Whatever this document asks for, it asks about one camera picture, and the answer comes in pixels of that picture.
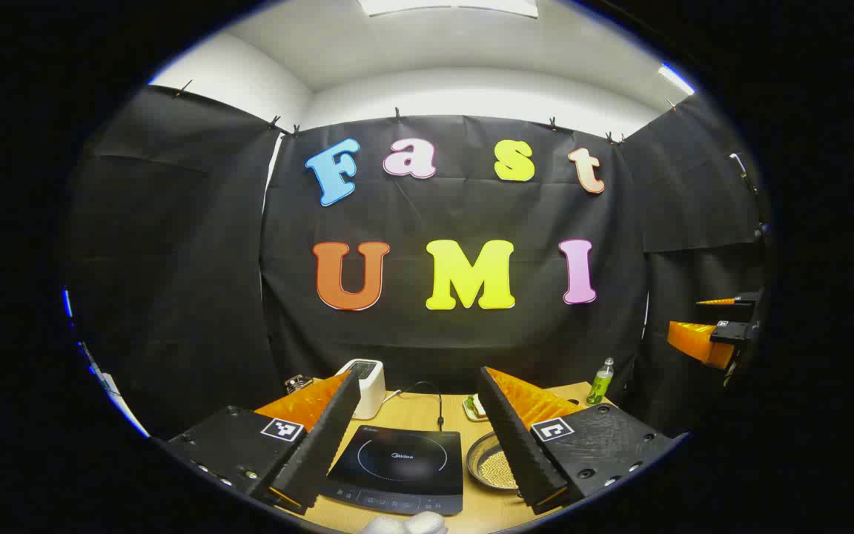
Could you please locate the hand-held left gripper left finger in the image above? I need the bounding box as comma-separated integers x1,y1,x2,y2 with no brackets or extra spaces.
164,369,363,516

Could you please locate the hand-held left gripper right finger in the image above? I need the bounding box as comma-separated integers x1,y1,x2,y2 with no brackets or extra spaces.
477,366,687,516

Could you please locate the pile of soybeans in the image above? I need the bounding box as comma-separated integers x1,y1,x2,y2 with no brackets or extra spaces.
475,449,518,489

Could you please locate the stainless steel pot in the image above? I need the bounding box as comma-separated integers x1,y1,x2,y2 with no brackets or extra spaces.
466,432,520,492

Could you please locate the black induction cooktop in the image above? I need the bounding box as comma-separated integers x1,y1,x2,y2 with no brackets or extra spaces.
320,425,465,516

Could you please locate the white toaster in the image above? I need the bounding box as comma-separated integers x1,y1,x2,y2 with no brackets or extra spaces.
338,359,385,421

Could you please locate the green drink bottle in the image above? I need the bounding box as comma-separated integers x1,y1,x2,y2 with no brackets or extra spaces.
586,357,615,406

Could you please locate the black backdrop cloth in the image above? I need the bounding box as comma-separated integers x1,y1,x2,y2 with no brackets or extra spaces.
64,85,769,438

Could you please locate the small ceiling light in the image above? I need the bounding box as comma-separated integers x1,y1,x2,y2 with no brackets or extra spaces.
657,63,695,96

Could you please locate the large ceiling light panel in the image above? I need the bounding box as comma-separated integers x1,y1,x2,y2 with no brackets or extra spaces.
359,0,539,19

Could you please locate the black power cable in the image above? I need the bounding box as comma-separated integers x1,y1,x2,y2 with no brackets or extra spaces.
397,380,446,431

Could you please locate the metal handle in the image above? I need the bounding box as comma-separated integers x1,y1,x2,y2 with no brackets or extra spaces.
729,152,758,194

